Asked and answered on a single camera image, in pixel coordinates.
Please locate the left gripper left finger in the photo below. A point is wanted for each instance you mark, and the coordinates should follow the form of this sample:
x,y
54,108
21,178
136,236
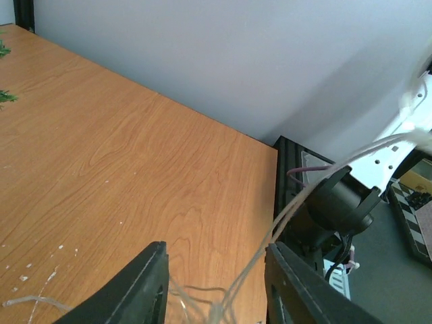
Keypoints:
x,y
137,294

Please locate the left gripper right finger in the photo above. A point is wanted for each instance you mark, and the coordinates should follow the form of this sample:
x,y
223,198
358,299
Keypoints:
x,y
298,294

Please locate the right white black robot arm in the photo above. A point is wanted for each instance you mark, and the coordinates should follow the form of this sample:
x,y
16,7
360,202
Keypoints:
x,y
341,198

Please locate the small green christmas tree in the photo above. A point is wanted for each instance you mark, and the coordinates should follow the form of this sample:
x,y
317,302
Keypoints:
x,y
7,96

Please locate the checkered board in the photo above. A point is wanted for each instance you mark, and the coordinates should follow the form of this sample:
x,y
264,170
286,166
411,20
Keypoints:
x,y
409,194

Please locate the light blue cable duct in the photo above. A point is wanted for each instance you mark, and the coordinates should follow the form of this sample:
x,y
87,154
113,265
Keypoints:
x,y
339,281

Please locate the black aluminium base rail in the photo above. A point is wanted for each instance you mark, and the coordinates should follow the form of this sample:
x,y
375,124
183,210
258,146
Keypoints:
x,y
289,157

